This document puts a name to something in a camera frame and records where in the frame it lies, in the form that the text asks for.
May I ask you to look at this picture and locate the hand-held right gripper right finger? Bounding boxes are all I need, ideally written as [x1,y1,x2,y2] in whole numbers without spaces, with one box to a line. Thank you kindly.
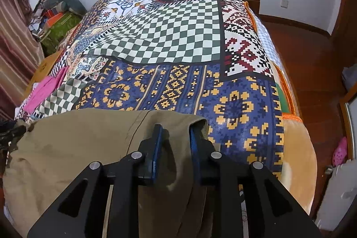
[190,126,331,238]

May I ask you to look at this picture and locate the khaki pants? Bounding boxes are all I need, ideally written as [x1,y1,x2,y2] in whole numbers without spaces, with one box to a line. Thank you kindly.
[3,108,246,238]

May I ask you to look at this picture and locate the orange plush blanket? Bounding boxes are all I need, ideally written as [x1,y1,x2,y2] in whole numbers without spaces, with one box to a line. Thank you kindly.
[244,1,318,216]

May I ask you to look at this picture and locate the pink slipper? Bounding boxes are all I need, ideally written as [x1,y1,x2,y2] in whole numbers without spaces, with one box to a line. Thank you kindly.
[332,137,349,166]

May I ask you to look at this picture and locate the striped red curtain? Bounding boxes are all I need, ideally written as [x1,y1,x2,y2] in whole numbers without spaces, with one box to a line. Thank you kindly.
[0,0,45,118]

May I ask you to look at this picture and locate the wooden lap desk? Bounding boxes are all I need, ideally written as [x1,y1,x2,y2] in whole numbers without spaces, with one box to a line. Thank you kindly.
[21,50,64,96]

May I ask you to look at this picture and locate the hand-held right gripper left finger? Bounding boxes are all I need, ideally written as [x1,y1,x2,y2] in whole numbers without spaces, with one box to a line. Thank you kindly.
[26,124,169,238]

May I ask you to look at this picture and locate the orange box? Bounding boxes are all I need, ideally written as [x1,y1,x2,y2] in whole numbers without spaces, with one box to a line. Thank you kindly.
[46,13,63,27]

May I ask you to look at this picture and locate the blue checkered sheet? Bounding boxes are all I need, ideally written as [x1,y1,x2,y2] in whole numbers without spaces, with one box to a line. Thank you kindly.
[252,15,282,71]

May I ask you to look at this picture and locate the patchwork bedspread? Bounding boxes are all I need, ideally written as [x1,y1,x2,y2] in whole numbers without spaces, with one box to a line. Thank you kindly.
[15,0,285,180]

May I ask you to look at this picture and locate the wooden bedpost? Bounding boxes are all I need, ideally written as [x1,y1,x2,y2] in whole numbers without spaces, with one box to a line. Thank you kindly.
[246,0,261,15]

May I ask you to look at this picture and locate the green storage bag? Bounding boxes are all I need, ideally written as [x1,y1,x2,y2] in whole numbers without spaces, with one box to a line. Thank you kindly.
[40,12,83,56]

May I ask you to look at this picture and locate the pink cloth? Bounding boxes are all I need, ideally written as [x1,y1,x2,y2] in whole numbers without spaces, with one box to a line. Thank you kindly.
[25,66,70,113]

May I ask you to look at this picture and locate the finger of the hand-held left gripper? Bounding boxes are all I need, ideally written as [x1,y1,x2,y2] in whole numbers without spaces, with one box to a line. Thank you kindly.
[0,121,27,155]

